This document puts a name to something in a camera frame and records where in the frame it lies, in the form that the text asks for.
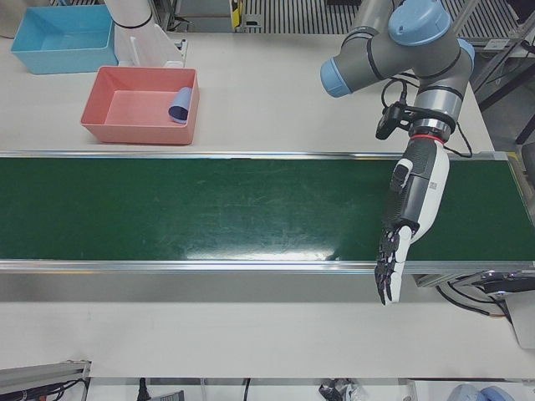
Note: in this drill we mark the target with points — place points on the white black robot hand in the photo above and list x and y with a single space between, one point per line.
434 175

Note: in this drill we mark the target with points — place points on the light blue plastic cup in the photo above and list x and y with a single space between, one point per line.
181 102

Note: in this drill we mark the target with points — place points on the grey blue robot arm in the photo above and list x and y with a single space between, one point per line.
401 54

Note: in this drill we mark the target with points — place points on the pink plastic box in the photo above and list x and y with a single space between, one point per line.
134 108

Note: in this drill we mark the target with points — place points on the blue plastic box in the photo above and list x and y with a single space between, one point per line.
62 42

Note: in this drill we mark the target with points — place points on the green conveyor belt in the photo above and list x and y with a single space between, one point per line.
209 209

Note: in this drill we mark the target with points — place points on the yellow black safety marker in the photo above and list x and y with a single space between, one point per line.
237 12

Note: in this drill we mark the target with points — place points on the white robot column base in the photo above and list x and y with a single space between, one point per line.
142 42

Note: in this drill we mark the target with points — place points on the aluminium profile beam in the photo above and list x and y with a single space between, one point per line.
42 372

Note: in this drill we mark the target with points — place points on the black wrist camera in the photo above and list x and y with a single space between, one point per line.
386 121

